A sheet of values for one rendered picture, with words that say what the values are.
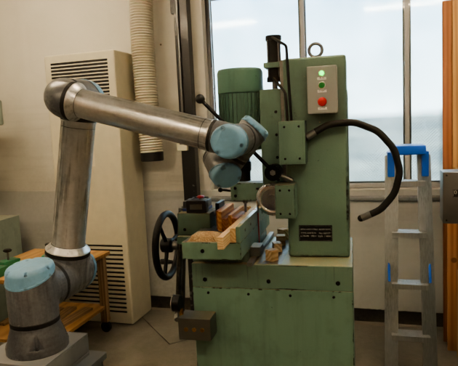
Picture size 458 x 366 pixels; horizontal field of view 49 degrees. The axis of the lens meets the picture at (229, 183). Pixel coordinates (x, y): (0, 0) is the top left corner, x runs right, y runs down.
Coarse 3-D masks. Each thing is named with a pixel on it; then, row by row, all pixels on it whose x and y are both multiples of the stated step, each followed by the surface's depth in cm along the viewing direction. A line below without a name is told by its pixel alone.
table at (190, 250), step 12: (264, 216) 215; (204, 228) 196; (216, 228) 195; (264, 228) 214; (180, 240) 197; (252, 240) 190; (192, 252) 174; (204, 252) 173; (216, 252) 172; (228, 252) 171; (240, 252) 170
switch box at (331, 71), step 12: (312, 72) 171; (324, 72) 170; (336, 72) 169; (312, 84) 171; (336, 84) 169; (312, 96) 172; (324, 96) 171; (336, 96) 170; (312, 108) 172; (336, 108) 170
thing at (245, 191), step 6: (234, 186) 196; (240, 186) 196; (246, 186) 195; (252, 186) 194; (258, 186) 194; (234, 192) 197; (240, 192) 196; (246, 192) 195; (252, 192) 195; (234, 198) 197; (240, 198) 196; (246, 198) 196; (252, 198) 195
